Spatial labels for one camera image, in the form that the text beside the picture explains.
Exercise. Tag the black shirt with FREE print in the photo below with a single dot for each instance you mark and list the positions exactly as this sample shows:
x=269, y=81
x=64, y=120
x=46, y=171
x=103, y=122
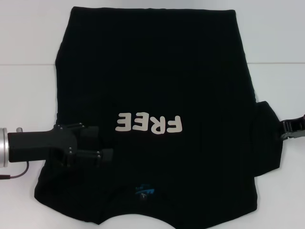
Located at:
x=152, y=71

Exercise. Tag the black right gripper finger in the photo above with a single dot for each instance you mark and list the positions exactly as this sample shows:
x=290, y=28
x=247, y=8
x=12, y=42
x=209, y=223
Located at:
x=290, y=136
x=295, y=124

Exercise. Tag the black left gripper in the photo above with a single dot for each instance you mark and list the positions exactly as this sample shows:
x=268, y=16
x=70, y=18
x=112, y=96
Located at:
x=40, y=143

